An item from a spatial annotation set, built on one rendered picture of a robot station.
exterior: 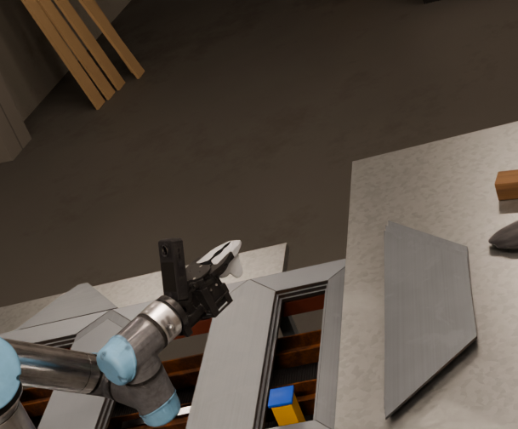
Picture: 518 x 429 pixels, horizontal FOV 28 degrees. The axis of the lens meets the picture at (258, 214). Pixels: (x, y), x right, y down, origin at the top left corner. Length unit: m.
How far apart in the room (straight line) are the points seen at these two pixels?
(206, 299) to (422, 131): 3.61
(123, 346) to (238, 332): 1.06
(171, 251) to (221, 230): 3.27
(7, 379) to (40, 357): 0.24
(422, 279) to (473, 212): 0.30
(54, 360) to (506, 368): 0.87
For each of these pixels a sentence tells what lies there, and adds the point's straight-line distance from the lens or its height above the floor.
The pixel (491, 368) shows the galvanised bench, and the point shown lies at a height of 1.05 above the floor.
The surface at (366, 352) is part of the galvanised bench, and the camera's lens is 2.22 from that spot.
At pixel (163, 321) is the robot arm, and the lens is 1.81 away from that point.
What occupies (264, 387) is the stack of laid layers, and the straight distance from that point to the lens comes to 2.60.
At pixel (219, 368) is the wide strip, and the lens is 2.70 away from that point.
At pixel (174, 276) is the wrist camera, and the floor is 1.49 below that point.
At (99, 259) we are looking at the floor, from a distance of 5.35.
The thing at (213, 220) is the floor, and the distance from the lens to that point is 5.22.
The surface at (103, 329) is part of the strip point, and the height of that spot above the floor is 0.85.
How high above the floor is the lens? 2.39
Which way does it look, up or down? 28 degrees down
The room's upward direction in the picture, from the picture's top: 21 degrees counter-clockwise
